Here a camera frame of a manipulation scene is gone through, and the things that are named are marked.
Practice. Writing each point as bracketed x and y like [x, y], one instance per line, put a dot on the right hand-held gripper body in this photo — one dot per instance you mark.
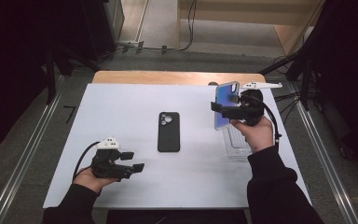
[250, 109]

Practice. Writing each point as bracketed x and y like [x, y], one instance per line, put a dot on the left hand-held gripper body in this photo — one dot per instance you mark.
[105, 163]

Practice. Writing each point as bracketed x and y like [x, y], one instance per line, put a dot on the pink phone case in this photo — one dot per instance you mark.
[223, 93]

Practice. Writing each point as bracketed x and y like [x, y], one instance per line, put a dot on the clear plastic tray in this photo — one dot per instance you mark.
[237, 146]

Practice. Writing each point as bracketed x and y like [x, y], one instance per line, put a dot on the black phone case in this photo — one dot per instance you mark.
[168, 137]

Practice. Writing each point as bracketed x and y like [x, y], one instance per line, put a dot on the person's left hand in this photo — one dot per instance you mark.
[90, 182]

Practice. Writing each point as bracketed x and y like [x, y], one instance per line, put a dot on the person's right hand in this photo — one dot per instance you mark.
[259, 135]

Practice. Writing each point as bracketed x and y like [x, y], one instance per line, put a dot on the wooden table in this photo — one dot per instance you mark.
[174, 77]

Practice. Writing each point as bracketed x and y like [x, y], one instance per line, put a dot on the white board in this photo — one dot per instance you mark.
[192, 180]

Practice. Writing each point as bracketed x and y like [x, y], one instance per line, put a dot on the black metal stand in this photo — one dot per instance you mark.
[304, 71]
[51, 77]

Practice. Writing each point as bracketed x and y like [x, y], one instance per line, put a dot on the light wooden shelf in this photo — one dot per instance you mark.
[245, 15]

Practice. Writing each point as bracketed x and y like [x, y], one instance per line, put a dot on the dark curtain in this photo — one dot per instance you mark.
[351, 77]
[12, 62]

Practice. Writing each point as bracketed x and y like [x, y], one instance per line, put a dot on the black cabinet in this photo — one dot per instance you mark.
[102, 28]

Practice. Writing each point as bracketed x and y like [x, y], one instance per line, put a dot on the metal floor rail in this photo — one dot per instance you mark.
[28, 152]
[323, 155]

